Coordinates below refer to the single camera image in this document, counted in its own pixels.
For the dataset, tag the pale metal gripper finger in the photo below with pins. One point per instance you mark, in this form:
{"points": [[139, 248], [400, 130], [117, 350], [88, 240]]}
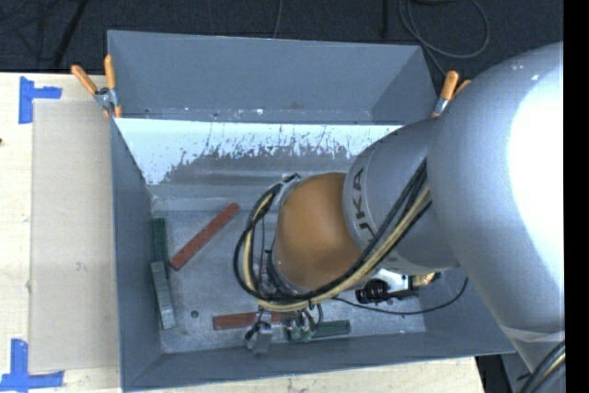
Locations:
{"points": [[263, 341], [250, 336]]}

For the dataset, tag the red-brown flat block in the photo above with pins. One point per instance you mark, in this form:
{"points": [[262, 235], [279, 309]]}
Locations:
{"points": [[232, 320], [204, 237]]}

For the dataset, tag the dark green flat block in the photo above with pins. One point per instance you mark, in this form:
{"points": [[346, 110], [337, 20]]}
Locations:
{"points": [[159, 244], [333, 328], [164, 297]]}

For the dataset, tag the pale flat board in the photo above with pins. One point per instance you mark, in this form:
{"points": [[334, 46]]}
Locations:
{"points": [[69, 221]]}

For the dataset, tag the grey metal bin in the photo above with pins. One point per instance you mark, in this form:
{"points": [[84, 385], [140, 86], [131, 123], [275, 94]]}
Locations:
{"points": [[257, 73]]}

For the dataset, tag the black cylinder on white bracket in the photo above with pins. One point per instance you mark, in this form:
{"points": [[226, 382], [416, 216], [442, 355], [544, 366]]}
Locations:
{"points": [[373, 291]]}

